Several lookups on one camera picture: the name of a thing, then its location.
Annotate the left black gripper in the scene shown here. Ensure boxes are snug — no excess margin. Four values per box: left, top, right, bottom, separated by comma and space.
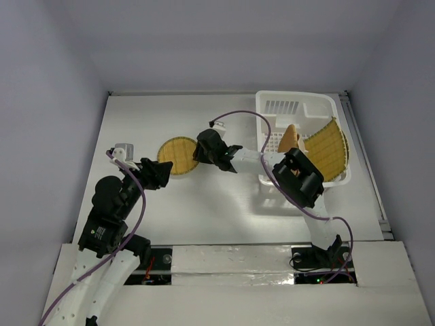
120, 156, 173, 217

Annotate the small round bamboo plate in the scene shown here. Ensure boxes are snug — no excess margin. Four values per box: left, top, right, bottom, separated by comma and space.
157, 137, 198, 176

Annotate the rounded square woven plate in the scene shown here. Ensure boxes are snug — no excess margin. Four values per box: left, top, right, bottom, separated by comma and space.
277, 124, 300, 153

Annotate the square green-edged bamboo mat plate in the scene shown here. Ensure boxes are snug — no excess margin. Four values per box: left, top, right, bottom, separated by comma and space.
304, 117, 346, 182

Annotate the fan-shaped woven bamboo plate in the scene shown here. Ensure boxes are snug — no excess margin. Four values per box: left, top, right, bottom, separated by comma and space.
297, 134, 308, 154

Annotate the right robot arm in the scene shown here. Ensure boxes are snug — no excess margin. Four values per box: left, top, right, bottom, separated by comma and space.
193, 128, 343, 268

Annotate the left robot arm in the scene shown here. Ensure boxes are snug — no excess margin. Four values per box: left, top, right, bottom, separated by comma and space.
40, 156, 173, 325

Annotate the white plastic dish rack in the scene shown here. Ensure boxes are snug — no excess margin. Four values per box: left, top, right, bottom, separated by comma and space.
256, 90, 351, 189

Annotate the white foam front bar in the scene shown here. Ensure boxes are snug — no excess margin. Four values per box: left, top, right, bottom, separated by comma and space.
171, 245, 295, 287

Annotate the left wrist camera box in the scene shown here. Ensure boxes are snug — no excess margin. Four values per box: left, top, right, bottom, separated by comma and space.
108, 143, 134, 165

